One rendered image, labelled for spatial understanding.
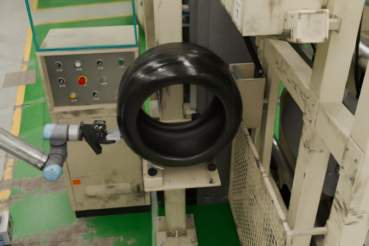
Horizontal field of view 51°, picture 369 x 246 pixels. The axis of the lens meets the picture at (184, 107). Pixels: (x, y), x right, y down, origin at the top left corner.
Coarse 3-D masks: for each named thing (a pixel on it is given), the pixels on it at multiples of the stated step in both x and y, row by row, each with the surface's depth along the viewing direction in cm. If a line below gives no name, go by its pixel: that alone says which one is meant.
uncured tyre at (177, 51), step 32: (160, 64) 154; (192, 64) 154; (224, 64) 171; (128, 96) 157; (224, 96) 160; (128, 128) 163; (160, 128) 197; (192, 128) 198; (224, 128) 169; (160, 160) 174; (192, 160) 175
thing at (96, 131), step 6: (96, 120) 177; (84, 126) 172; (90, 126) 172; (96, 126) 174; (102, 126) 176; (84, 132) 174; (90, 132) 174; (96, 132) 172; (102, 132) 172; (96, 138) 174; (102, 138) 175
